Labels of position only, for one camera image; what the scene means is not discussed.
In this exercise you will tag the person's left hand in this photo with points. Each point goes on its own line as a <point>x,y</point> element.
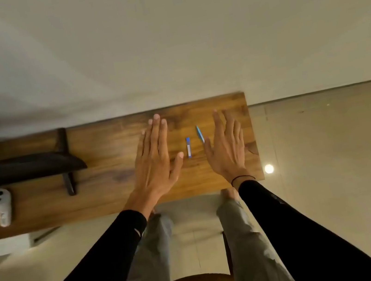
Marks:
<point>152,165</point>

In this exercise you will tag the person's right hand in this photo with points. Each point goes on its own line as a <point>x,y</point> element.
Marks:
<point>228,154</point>

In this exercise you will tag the blue mechanical pencil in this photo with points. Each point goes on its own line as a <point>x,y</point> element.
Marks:
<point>200,134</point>

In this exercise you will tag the clear purple lead case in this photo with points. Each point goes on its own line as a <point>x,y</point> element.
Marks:
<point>189,148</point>

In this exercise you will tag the person's right forearm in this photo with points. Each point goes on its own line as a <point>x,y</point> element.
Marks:
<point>303,239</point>

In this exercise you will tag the person's left forearm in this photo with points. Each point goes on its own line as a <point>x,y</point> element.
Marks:
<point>98,275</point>

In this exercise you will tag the person's right foot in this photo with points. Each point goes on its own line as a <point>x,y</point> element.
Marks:
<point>229,193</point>

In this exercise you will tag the person's foot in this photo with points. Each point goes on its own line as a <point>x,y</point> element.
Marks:
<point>229,193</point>
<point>154,215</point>

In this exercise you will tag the person's left foot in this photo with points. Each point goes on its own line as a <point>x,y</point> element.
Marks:
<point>154,215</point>

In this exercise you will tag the person's right leg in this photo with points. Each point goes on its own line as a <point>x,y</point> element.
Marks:
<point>248,251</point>

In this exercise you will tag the person's leg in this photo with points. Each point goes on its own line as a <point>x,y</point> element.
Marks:
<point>150,270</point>
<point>248,251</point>

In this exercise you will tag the person's left leg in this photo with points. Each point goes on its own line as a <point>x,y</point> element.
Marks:
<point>150,270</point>

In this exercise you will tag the black monitor stand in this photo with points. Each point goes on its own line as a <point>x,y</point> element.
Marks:
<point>28,168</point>

